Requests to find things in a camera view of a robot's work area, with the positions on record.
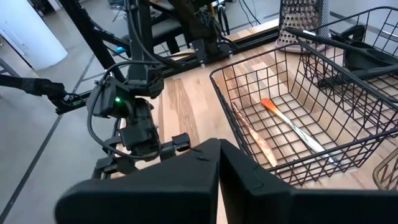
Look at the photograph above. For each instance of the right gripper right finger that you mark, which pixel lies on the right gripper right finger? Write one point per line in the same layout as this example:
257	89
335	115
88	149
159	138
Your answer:
264	205

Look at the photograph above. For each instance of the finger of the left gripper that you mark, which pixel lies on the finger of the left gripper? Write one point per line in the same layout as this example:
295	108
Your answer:
115	166
181	142

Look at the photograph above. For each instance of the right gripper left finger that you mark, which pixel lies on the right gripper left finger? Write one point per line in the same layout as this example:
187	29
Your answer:
140	196

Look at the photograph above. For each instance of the copper cutlery piece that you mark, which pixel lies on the copper cutlery piece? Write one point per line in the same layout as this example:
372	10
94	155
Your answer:
261	144

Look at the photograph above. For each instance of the black utensil with silver band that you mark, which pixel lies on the black utensil with silver band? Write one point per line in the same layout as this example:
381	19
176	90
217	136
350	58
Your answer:
367	57

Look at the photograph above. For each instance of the pink metal box grater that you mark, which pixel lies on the pink metal box grater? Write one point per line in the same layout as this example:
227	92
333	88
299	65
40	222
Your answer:
298	18

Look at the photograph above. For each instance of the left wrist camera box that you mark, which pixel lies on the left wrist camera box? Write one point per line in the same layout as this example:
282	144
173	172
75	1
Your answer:
104	98

